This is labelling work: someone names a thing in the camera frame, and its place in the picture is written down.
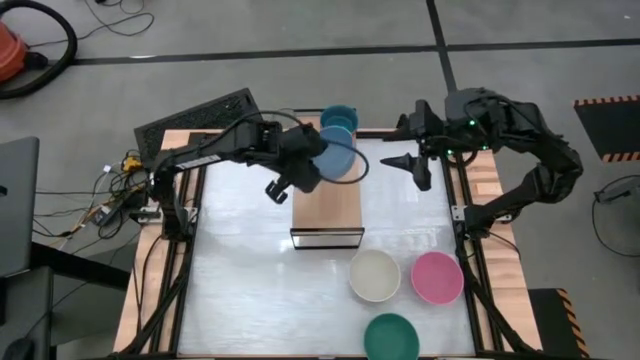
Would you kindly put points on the blue translucent small bowl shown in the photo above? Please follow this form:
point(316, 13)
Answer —
point(340, 119)

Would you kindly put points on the black computer mouse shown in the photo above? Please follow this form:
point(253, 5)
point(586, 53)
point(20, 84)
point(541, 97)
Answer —
point(17, 350)

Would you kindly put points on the wooden box platform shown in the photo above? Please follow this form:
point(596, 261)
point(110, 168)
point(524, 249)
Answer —
point(327, 210)

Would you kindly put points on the black hazard-striped floor mat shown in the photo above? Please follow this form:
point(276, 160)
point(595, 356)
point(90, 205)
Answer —
point(610, 127)
point(555, 325)

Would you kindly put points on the pink large bowl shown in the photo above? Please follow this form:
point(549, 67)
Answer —
point(437, 277)

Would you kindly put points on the white large bowl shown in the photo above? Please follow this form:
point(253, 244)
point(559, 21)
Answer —
point(375, 275)

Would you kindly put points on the blue large bowl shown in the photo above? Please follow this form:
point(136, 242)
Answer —
point(337, 155)

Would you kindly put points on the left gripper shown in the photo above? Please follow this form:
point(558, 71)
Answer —
point(305, 175)

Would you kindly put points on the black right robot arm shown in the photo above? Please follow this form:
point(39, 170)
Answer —
point(525, 125)

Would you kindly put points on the black aluminium table frame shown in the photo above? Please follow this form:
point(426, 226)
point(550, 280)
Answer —
point(473, 310)

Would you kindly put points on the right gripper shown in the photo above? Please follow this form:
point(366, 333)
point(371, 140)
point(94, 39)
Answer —
point(427, 125)

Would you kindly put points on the orange vacuum cleaner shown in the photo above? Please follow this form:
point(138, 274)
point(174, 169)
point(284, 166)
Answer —
point(10, 50)

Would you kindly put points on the grey laptop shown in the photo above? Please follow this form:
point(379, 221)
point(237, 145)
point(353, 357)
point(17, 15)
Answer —
point(17, 200)

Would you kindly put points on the dark green large bowl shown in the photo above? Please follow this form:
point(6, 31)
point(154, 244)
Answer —
point(391, 340)

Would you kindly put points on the grey flat device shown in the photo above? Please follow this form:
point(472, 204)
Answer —
point(620, 192)

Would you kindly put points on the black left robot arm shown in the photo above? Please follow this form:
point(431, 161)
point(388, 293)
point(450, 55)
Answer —
point(210, 152)

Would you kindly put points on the dark grey desk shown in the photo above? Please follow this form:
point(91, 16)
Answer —
point(80, 265)

